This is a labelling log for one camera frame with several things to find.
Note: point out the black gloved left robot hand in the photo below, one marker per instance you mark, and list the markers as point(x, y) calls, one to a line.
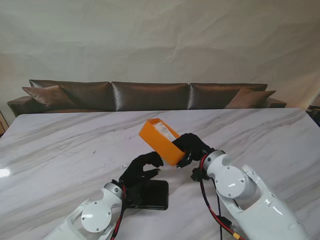
point(140, 170)

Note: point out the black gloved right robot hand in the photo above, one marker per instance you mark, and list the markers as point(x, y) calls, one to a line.
point(192, 147)

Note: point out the black tissue box base plate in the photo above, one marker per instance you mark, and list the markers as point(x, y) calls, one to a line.
point(155, 195)

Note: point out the white green tissue pack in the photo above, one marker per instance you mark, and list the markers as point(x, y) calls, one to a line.
point(165, 131)

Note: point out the orange tissue box cover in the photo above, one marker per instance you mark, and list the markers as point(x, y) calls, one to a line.
point(160, 145)

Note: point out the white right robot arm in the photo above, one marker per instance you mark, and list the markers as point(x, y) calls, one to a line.
point(250, 197)

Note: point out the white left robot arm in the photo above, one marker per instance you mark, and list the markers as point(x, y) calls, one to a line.
point(92, 215)

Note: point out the brown sofa back cushion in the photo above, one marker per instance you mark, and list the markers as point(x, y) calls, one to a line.
point(212, 96)
point(150, 96)
point(87, 95)

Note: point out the brown throw pillow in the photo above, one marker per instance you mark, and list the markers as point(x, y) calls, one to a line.
point(250, 98)
point(47, 96)

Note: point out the dark furniture piece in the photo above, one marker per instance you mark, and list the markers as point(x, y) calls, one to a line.
point(314, 113)

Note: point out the brown leather sofa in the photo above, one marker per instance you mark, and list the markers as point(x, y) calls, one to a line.
point(22, 106)

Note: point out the wooden furniture piece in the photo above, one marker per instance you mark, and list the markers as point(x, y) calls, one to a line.
point(2, 122)

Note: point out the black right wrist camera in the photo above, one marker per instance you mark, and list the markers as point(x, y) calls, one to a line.
point(198, 175)

